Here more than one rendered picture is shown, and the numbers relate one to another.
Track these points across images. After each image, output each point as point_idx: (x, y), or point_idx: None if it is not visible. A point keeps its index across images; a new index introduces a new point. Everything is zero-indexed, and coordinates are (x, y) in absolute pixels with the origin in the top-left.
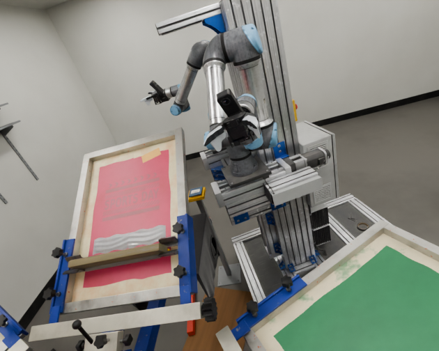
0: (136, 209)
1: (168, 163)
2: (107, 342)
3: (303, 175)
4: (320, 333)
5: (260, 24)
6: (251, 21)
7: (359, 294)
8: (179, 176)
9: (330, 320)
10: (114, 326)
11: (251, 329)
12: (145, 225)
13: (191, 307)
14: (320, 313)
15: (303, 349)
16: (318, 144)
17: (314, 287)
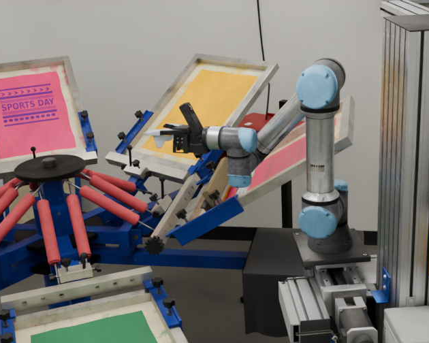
0: (271, 171)
1: None
2: (157, 205)
3: (305, 309)
4: (126, 333)
5: (395, 76)
6: (392, 66)
7: None
8: (280, 173)
9: (133, 341)
10: (170, 206)
11: (149, 292)
12: (252, 185)
13: (156, 233)
14: (142, 337)
15: (120, 322)
16: (391, 335)
17: (171, 341)
